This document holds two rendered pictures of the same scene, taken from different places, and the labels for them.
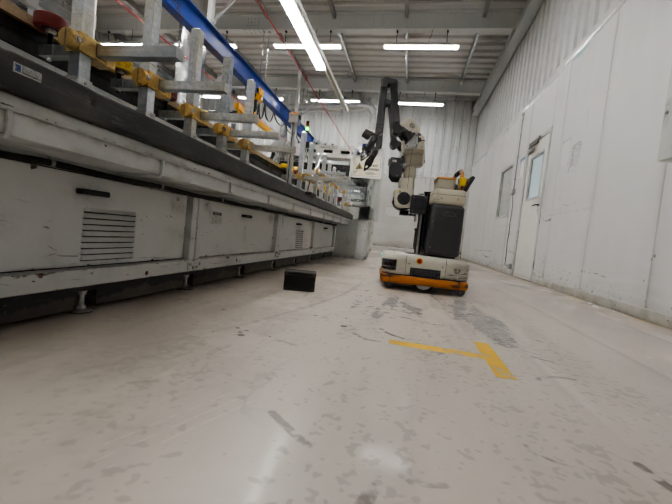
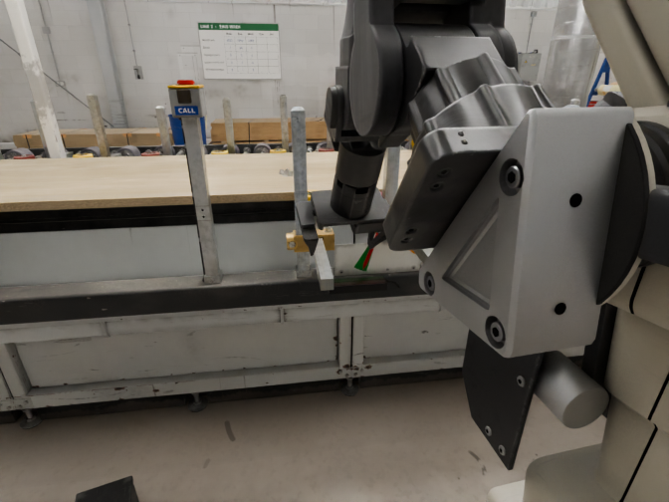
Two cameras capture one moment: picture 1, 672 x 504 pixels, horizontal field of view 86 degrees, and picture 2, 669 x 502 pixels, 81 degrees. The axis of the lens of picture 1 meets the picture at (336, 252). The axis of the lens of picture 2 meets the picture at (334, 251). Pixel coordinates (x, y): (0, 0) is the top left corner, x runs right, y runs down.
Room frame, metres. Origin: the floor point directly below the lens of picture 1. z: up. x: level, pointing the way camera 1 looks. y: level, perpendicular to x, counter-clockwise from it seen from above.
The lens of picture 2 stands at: (2.70, -0.66, 1.24)
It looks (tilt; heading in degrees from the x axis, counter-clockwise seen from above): 24 degrees down; 71
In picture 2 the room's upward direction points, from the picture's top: straight up
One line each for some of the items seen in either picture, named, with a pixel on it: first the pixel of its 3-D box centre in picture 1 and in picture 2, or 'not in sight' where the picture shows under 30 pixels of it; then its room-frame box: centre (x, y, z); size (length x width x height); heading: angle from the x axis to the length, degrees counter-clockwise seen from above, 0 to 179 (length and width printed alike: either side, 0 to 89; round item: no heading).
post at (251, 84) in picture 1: (247, 125); not in sight; (1.96, 0.54, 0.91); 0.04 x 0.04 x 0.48; 79
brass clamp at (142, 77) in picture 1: (152, 83); not in sight; (1.25, 0.68, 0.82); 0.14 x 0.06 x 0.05; 169
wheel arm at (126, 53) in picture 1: (108, 54); not in sight; (1.01, 0.68, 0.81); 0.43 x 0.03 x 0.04; 79
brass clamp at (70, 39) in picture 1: (88, 49); not in sight; (1.00, 0.73, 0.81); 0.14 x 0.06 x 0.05; 169
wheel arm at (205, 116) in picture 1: (207, 117); not in sight; (1.50, 0.58, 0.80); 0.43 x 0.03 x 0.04; 79
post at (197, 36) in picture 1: (193, 90); not in sight; (1.47, 0.64, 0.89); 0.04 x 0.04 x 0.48; 79
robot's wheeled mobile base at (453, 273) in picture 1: (420, 268); not in sight; (3.05, -0.72, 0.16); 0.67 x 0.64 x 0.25; 84
